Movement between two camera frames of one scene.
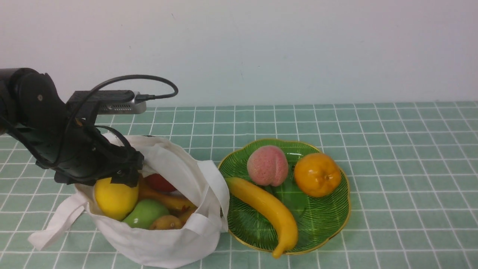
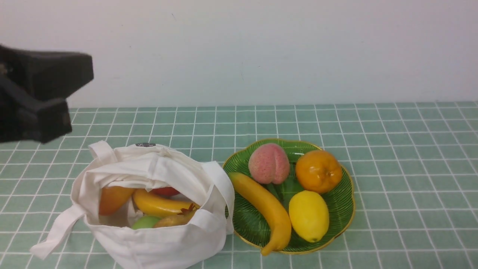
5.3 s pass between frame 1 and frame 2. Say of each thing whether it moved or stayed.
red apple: moved
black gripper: moved
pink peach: stayed
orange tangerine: stayed
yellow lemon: moved
